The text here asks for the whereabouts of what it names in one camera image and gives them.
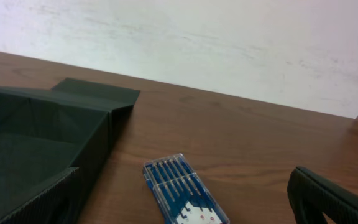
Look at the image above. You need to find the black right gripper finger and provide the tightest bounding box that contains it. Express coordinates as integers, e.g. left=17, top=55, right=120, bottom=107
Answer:
left=287, top=166, right=358, bottom=224

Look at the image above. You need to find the blue precision screwdriver set case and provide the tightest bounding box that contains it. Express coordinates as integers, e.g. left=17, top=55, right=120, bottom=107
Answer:
left=143, top=154, right=231, bottom=224

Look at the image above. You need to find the black open gift box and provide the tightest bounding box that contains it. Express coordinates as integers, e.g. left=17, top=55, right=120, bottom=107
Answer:
left=0, top=78, right=139, bottom=223

